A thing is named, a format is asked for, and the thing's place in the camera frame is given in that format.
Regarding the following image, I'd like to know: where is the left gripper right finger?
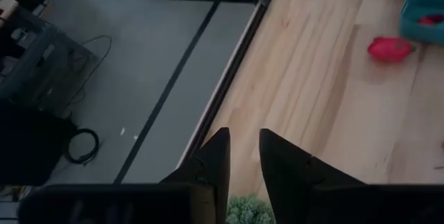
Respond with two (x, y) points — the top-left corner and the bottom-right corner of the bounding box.
(259, 128), (366, 224)

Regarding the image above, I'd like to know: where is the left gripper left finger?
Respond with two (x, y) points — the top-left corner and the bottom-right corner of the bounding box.
(160, 126), (232, 224)

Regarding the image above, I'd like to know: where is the green artificial plant ball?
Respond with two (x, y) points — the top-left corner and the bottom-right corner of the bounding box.
(225, 193), (277, 224)

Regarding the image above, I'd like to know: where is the red toy dragon fruit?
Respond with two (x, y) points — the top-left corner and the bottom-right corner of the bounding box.
(367, 36), (416, 64)

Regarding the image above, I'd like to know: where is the teal tupperware container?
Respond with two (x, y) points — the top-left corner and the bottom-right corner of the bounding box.
(398, 0), (444, 46)

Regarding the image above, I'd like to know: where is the black floor box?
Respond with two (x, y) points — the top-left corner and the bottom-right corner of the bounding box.
(0, 101), (78, 187)

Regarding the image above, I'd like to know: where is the grey equipment cart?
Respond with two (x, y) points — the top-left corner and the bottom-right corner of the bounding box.
(0, 0), (99, 114)

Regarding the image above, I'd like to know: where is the red toy tomato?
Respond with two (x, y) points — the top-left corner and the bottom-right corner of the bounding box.
(417, 13), (444, 26)

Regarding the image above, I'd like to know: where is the black aluminium table frame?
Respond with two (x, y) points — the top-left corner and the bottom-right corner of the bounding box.
(176, 0), (397, 170)

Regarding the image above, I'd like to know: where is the coiled black cable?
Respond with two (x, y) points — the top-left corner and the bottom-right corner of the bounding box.
(65, 128), (101, 166)

